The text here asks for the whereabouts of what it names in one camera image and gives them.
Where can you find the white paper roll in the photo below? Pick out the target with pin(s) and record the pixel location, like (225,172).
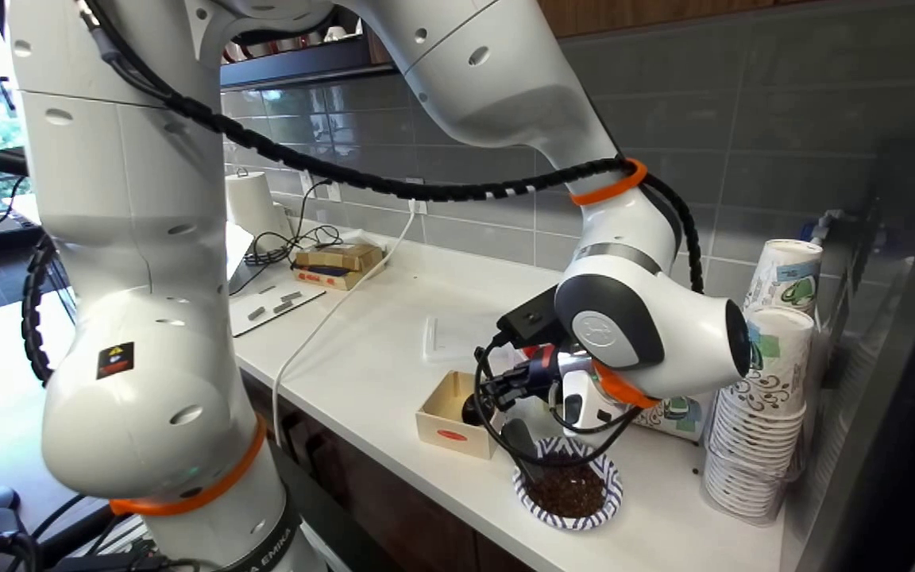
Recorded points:
(256,205)

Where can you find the white paper sheet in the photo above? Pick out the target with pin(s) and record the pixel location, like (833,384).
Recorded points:
(271,308)

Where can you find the black countertop machine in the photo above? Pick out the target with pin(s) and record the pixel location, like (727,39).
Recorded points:
(880,402)

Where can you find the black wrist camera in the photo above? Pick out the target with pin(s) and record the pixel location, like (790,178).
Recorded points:
(530,320)

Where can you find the light wooden box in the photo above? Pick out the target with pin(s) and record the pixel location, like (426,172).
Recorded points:
(447,424)

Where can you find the clear plastic container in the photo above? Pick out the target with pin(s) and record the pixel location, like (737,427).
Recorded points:
(452,337)

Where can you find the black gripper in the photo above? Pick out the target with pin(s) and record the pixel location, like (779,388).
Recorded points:
(572,397)

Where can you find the patterned paper bowl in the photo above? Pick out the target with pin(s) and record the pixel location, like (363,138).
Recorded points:
(569,493)

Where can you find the white dotted paper cup stack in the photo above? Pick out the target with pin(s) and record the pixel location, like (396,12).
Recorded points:
(761,424)

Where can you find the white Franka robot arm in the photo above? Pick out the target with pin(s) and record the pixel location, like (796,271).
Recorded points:
(142,264)

